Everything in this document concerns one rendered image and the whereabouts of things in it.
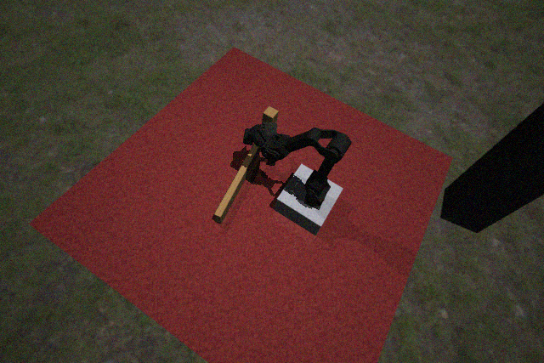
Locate wooden post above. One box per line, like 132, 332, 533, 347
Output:
262, 106, 279, 124

